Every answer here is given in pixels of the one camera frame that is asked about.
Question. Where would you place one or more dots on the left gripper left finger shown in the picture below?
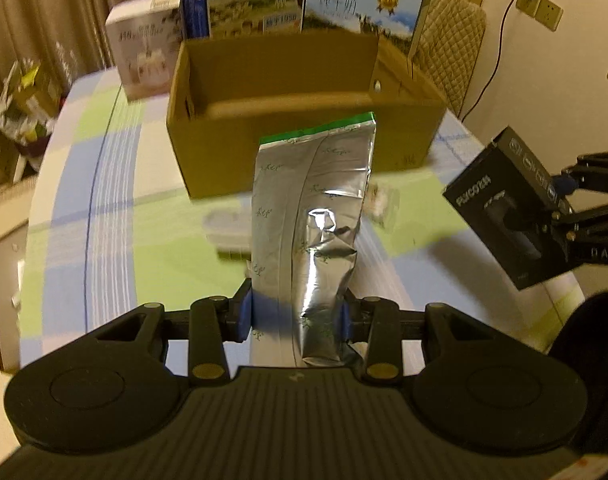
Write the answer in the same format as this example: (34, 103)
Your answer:
(207, 325)

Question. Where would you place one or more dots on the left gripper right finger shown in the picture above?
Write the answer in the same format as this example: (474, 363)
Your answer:
(374, 329)

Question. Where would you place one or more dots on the black product box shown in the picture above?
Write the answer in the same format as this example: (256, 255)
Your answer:
(508, 199)

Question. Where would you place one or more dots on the silver foil pouch green top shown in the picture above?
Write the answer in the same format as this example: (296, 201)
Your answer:
(309, 188)

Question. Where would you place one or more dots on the white flat charger case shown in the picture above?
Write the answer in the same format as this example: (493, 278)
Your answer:
(229, 230)

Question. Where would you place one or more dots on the bag of cotton swabs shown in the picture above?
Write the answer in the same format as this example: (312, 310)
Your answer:
(381, 205)

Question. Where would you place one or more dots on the checkered tablecloth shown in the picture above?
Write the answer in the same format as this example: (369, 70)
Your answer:
(112, 227)

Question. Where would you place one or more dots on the brown cardboard box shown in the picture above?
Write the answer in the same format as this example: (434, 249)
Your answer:
(229, 94)

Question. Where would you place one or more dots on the beige quilted chair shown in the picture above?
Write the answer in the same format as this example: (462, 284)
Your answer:
(449, 46)

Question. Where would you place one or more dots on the white plastic bag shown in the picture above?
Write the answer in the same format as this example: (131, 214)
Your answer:
(29, 104)

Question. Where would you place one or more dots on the white small appliance box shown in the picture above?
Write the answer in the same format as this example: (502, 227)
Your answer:
(145, 37)

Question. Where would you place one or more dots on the light blue milk carton box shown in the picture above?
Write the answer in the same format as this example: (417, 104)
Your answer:
(400, 21)

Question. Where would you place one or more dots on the wall power socket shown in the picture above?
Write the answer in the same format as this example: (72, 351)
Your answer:
(545, 12)

